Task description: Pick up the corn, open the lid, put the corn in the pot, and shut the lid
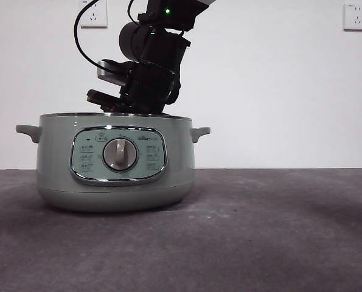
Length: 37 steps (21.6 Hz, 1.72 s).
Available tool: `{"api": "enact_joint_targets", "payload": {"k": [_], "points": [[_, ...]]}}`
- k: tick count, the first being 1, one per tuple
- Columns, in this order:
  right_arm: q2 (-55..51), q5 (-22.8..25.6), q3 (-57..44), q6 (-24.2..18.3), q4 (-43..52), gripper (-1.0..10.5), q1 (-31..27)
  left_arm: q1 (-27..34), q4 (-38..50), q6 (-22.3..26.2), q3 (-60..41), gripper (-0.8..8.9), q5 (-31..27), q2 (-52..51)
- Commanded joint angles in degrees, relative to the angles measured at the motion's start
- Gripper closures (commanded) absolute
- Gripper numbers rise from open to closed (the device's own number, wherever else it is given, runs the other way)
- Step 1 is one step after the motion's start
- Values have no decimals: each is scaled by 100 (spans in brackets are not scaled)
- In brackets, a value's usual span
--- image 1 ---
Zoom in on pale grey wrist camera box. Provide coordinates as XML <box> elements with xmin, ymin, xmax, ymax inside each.
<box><xmin>96</xmin><ymin>59</ymin><xmax>131</xmax><ymax>88</ymax></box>

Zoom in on pale green electric pot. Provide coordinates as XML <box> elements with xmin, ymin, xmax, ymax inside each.
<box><xmin>15</xmin><ymin>112</ymin><xmax>212</xmax><ymax>213</ymax></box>

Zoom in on black cable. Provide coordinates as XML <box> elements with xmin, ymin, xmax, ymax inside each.
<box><xmin>73</xmin><ymin>0</ymin><xmax>109</xmax><ymax>69</ymax></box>

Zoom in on white wall socket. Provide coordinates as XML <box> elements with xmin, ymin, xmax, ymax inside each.
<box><xmin>343</xmin><ymin>2</ymin><xmax>362</xmax><ymax>32</ymax></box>
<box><xmin>78</xmin><ymin>0</ymin><xmax>108</xmax><ymax>30</ymax></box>

